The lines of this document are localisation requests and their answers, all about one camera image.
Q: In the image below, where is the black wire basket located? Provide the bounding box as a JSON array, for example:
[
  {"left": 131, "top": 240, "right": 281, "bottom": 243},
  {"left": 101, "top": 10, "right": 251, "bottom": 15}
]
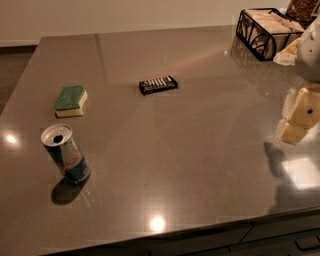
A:
[{"left": 235, "top": 7, "right": 305, "bottom": 62}]

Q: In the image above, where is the cabinet drawer front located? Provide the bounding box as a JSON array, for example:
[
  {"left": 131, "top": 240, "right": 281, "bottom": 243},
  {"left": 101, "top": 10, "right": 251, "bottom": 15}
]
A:
[{"left": 146, "top": 213, "right": 320, "bottom": 256}]

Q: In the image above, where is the black rxbar chocolate bar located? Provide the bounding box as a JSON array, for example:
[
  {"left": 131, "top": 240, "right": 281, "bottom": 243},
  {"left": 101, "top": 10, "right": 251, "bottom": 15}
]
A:
[{"left": 139, "top": 75, "right": 179, "bottom": 95}]

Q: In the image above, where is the cream packet beside basket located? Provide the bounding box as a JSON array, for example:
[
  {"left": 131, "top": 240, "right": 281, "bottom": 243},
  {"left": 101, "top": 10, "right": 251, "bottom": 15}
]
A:
[{"left": 273, "top": 38, "right": 300, "bottom": 66}]

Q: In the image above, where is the jar of nuts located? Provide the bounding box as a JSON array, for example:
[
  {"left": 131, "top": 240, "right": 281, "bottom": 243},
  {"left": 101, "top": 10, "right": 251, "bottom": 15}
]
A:
[{"left": 286, "top": 0, "right": 319, "bottom": 21}]

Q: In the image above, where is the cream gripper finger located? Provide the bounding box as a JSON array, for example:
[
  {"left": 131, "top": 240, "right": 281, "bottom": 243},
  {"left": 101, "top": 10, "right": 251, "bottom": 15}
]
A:
[{"left": 278, "top": 87, "right": 320, "bottom": 145}]

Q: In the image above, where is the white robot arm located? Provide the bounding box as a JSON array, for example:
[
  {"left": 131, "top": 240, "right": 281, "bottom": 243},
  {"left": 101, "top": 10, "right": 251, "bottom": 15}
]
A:
[{"left": 276, "top": 16, "right": 320, "bottom": 145}]

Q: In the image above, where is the green yellow sponge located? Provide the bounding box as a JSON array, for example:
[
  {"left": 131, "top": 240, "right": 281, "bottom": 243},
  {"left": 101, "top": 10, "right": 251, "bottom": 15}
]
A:
[{"left": 54, "top": 85, "right": 88, "bottom": 118}]

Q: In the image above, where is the red bull can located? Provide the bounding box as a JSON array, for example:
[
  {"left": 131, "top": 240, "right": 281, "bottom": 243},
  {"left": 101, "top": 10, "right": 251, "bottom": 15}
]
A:
[{"left": 41, "top": 124, "right": 90, "bottom": 184}]

